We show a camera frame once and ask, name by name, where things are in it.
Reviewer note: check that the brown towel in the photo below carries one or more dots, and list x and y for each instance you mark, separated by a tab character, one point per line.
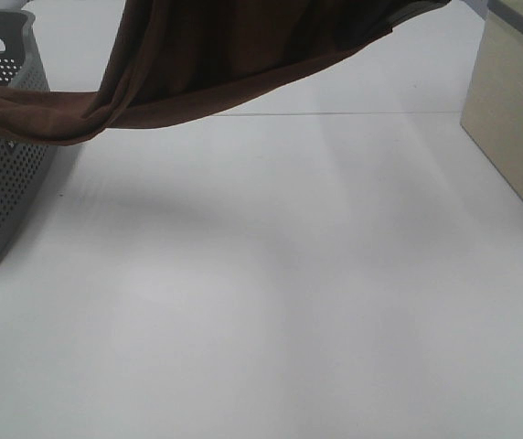
174	62

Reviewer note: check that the grey perforated plastic basket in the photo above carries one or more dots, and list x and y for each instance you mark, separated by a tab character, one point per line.
23	167

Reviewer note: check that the beige fabric storage box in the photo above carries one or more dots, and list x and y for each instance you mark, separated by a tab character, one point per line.
493	108

